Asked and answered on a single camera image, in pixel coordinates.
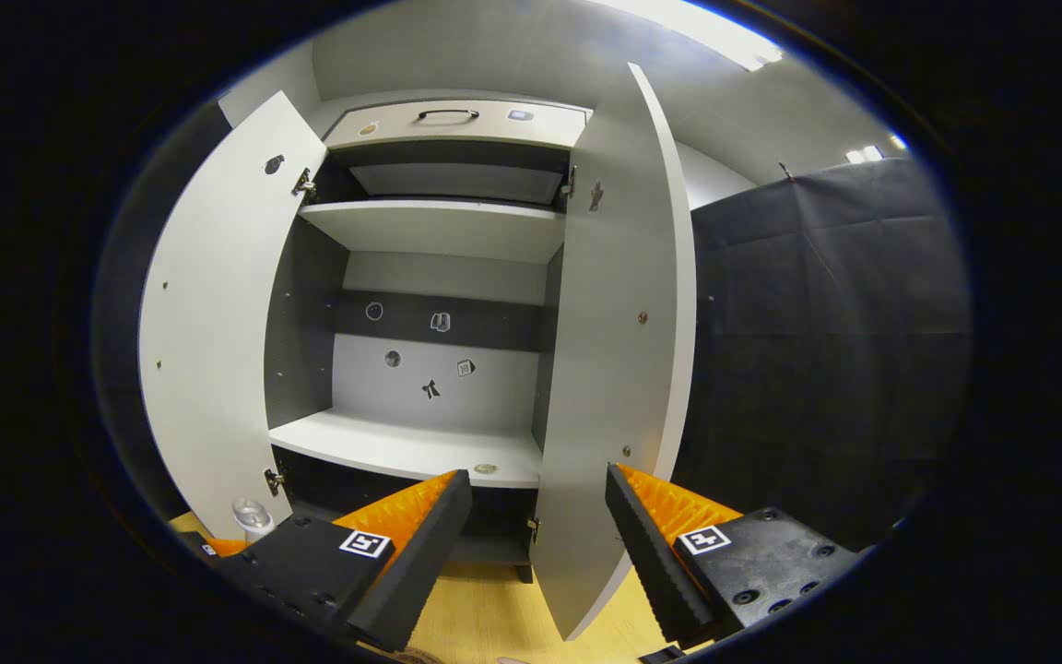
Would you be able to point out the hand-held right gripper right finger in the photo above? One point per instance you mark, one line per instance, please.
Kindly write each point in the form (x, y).
(646, 563)

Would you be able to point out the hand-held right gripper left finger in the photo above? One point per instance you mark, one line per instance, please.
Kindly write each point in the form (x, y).
(420, 563)

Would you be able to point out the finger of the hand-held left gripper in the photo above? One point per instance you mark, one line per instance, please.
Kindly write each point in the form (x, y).
(227, 548)

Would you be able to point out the clear bottle with green label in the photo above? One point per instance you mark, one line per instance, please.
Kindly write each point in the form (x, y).
(253, 518)

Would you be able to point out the white cabinet door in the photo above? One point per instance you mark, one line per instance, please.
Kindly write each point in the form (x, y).
(605, 369)
(218, 323)

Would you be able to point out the white cabinet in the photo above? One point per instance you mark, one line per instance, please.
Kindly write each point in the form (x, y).
(439, 277)

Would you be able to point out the metal door hinge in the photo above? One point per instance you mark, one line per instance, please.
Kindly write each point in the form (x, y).
(534, 529)
(570, 183)
(274, 481)
(304, 184)

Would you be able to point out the white cabinet shelf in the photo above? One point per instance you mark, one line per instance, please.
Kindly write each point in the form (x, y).
(439, 231)

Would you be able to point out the white cabinet drawer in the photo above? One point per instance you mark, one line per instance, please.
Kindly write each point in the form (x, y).
(476, 134)

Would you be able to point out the black spring clip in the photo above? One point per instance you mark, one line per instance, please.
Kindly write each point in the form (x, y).
(784, 171)

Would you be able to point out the small ceiling light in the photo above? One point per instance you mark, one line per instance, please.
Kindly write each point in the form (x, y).
(872, 152)

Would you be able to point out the long ceiling light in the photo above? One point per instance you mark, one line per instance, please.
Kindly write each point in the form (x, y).
(697, 28)

